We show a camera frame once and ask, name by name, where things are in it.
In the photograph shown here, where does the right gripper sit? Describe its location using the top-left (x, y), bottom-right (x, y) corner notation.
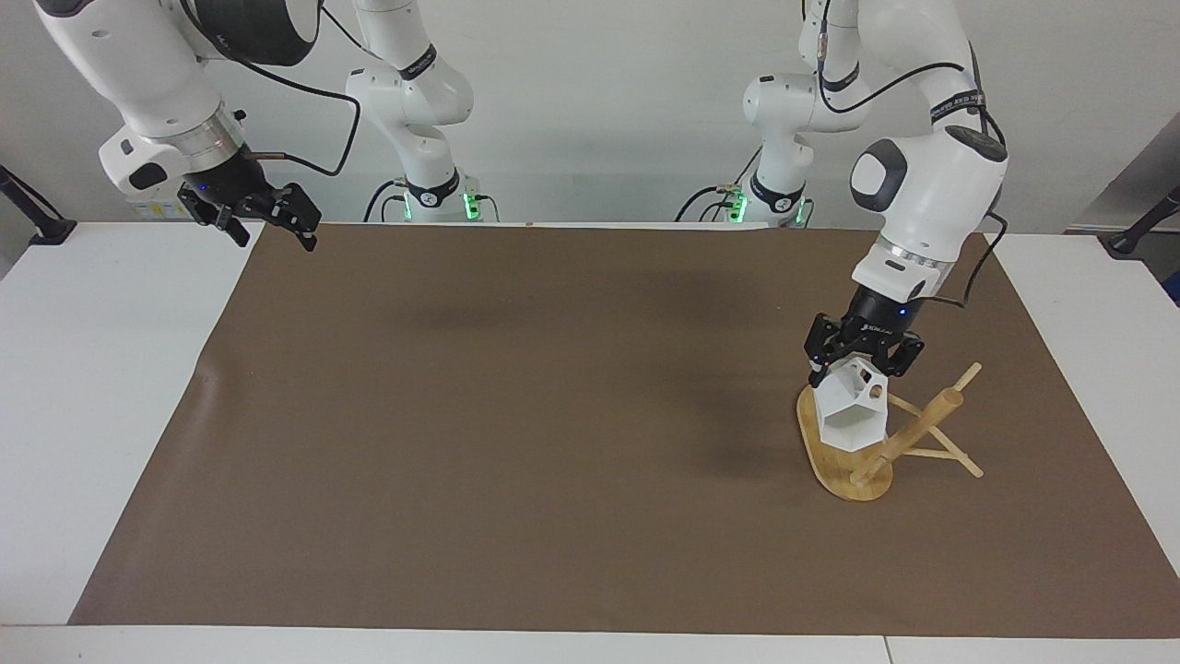
top-left (178, 148), bottom-right (323, 254)

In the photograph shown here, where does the black cable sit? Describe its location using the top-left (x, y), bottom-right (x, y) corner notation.
top-left (908, 210), bottom-right (1009, 310)
top-left (362, 179), bottom-right (408, 223)
top-left (816, 0), bottom-right (993, 117)
top-left (180, 0), bottom-right (363, 178)
top-left (675, 184), bottom-right (738, 223)

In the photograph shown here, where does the wooden cup rack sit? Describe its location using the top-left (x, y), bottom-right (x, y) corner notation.
top-left (796, 362), bottom-right (986, 504)

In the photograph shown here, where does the white faceted cup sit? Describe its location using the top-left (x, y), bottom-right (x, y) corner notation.
top-left (819, 355), bottom-right (891, 454)

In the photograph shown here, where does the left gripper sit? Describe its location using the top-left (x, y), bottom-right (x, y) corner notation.
top-left (803, 284), bottom-right (926, 389)

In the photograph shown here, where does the black stand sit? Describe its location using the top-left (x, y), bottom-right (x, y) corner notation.
top-left (0, 164), bottom-right (77, 246)
top-left (1105, 184), bottom-right (1180, 260)

